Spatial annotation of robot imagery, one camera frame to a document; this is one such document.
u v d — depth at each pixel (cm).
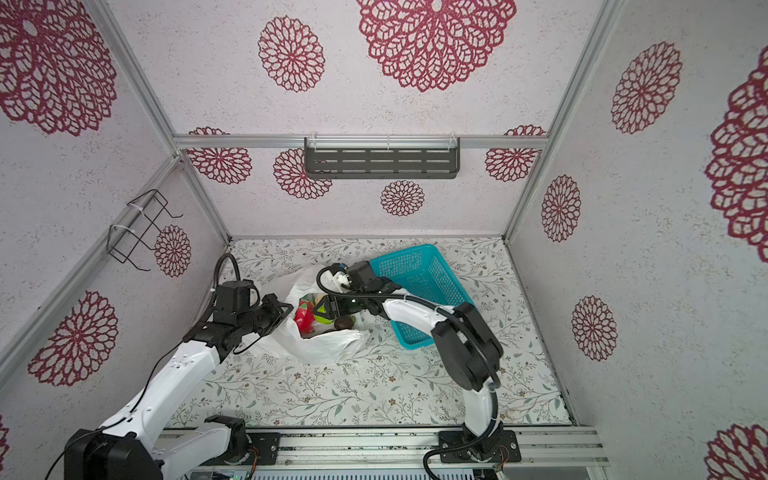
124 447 40
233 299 61
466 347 50
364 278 71
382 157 97
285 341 83
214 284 61
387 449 75
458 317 53
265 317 71
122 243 73
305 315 89
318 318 80
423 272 109
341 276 81
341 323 91
